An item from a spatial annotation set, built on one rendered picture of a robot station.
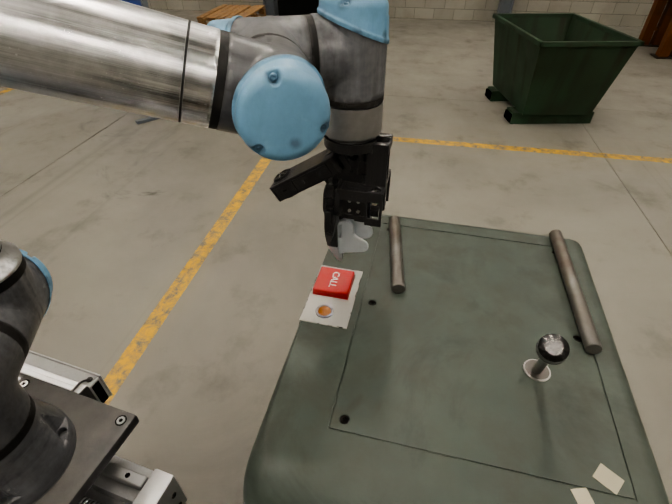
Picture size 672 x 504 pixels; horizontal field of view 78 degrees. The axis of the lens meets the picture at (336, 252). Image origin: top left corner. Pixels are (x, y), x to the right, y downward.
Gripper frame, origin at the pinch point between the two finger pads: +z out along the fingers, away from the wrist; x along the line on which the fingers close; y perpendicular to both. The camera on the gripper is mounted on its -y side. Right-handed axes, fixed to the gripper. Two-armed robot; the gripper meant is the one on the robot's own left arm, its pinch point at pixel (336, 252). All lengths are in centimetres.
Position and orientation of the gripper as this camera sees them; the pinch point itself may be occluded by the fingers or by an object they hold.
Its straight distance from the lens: 65.6
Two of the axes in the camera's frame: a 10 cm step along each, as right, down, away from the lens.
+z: 0.0, 7.7, 6.4
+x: 2.5, -6.2, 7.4
